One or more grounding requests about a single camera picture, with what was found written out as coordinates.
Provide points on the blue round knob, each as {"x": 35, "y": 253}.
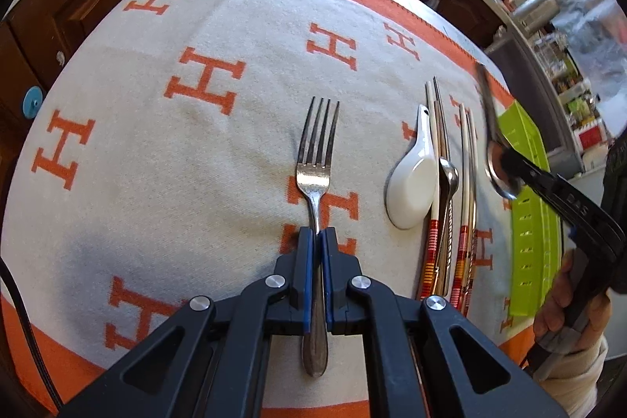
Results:
{"x": 33, "y": 101}

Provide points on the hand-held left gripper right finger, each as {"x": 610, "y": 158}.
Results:
{"x": 329, "y": 281}

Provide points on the frosted door cabinet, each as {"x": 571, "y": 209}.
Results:
{"x": 534, "y": 70}

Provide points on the wall poster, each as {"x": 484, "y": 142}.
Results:
{"x": 588, "y": 21}

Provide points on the green plastic utensil tray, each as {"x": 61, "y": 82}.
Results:
{"x": 531, "y": 227}

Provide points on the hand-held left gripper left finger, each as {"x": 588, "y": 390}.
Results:
{"x": 307, "y": 281}

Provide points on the metal fork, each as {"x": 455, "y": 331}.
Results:
{"x": 313, "y": 178}

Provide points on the metal spoon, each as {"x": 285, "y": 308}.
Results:
{"x": 446, "y": 183}
{"x": 493, "y": 173}

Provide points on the person's right forearm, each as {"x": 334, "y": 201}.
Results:
{"x": 578, "y": 379}

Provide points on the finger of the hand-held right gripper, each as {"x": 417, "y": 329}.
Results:
{"x": 526, "y": 170}

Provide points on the metal chopstick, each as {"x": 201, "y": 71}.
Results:
{"x": 441, "y": 119}

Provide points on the person's right hand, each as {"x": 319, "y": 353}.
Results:
{"x": 551, "y": 305}

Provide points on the orange grey printed blanket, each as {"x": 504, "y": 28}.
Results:
{"x": 147, "y": 183}

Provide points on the white chopstick red striped end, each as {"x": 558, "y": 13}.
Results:
{"x": 427, "y": 246}
{"x": 471, "y": 183}
{"x": 460, "y": 261}

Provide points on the white ceramic spoon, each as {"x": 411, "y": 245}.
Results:
{"x": 409, "y": 192}

